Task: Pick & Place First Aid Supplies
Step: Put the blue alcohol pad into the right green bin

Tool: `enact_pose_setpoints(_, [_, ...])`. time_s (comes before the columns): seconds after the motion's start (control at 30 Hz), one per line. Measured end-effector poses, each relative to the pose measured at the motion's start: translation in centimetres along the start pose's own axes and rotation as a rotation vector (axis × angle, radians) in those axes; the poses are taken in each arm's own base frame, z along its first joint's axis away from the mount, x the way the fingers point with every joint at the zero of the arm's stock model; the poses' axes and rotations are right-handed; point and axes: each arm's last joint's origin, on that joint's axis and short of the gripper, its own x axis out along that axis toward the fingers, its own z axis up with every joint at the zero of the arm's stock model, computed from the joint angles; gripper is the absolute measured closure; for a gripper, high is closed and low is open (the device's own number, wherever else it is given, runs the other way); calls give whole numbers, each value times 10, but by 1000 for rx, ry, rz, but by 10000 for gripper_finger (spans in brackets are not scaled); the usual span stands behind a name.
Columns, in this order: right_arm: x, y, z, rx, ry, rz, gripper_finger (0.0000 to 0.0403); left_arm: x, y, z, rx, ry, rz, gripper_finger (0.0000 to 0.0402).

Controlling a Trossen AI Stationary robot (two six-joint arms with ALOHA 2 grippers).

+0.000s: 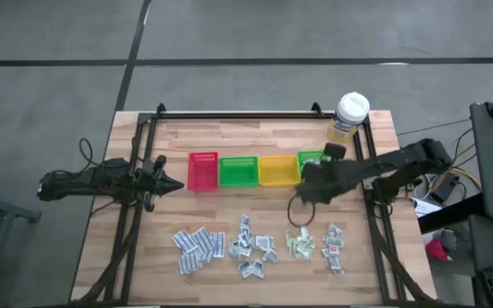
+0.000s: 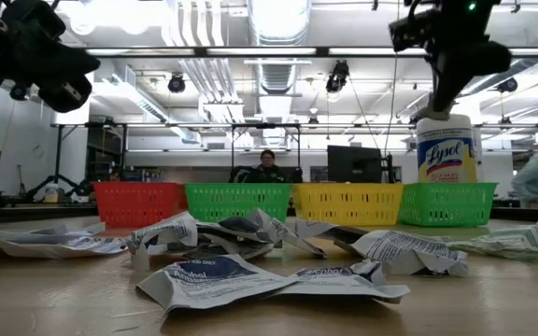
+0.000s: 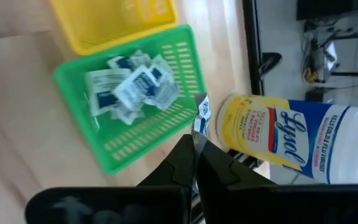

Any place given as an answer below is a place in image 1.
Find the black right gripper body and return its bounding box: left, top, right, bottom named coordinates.
left=300, top=142, right=350, bottom=204

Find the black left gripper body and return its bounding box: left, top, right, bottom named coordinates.
left=137, top=155, right=168, bottom=215

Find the green plastic basket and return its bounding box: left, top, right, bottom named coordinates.
left=217, top=155, right=260, bottom=188
left=296, top=149, right=330, bottom=172

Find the red plastic basket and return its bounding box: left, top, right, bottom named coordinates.
left=187, top=151, right=220, bottom=193

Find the yellow plastic basket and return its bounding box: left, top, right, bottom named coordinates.
left=258, top=154, right=302, bottom=187

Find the Lysol wipes canister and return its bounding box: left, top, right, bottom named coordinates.
left=325, top=91, right=371, bottom=145

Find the white paper sheet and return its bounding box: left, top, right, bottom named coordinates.
left=412, top=196, right=443, bottom=219

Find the black power adapter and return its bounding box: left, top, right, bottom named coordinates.
left=429, top=173, right=460, bottom=203

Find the black diagonal beam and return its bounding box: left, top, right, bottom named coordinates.
left=417, top=192, right=487, bottom=234

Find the red cloth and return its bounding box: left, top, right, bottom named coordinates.
left=425, top=237, right=451, bottom=264

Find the grey cloth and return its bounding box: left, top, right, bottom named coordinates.
left=440, top=228, right=472, bottom=254

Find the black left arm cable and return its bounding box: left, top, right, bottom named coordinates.
left=77, top=137, right=104, bottom=169

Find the thin grey floor cable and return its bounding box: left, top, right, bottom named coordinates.
left=395, top=117, right=472, bottom=138

